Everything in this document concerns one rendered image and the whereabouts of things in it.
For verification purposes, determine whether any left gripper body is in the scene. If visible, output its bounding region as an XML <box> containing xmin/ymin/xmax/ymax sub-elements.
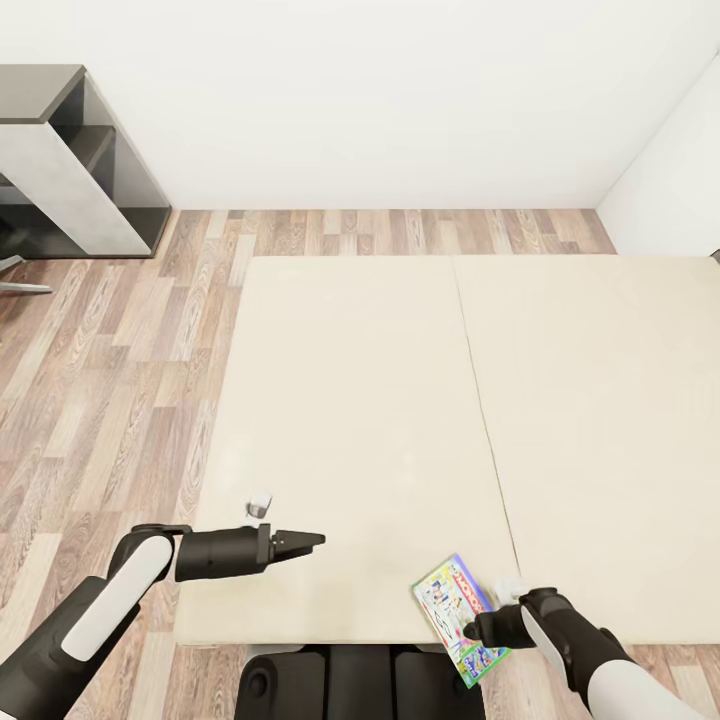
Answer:
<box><xmin>207</xmin><ymin>523</ymin><xmax>271</xmax><ymax>579</ymax></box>

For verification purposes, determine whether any board game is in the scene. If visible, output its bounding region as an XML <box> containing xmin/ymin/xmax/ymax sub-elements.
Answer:
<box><xmin>412</xmin><ymin>552</ymin><xmax>511</xmax><ymax>688</ymax></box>

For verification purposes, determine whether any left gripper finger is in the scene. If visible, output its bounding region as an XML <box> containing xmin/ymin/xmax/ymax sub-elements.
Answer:
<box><xmin>274</xmin><ymin>547</ymin><xmax>313</xmax><ymax>563</ymax></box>
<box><xmin>269</xmin><ymin>529</ymin><xmax>326</xmax><ymax>564</ymax></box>

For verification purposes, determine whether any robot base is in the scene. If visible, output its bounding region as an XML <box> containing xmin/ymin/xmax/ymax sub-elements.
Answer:
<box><xmin>234</xmin><ymin>642</ymin><xmax>486</xmax><ymax>720</ymax></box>

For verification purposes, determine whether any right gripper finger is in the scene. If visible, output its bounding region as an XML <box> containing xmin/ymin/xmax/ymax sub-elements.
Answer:
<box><xmin>463</xmin><ymin>617</ymin><xmax>482</xmax><ymax>641</ymax></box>

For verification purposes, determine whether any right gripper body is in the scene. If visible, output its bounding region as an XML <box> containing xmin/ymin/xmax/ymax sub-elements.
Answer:
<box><xmin>477</xmin><ymin>605</ymin><xmax>528</xmax><ymax>649</ymax></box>

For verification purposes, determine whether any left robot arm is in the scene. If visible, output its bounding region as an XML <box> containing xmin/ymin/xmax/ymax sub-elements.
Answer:
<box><xmin>0</xmin><ymin>488</ymin><xmax>326</xmax><ymax>720</ymax></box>

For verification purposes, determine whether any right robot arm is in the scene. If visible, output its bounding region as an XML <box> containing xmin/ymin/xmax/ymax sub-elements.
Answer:
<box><xmin>463</xmin><ymin>579</ymin><xmax>707</xmax><ymax>720</ymax></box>

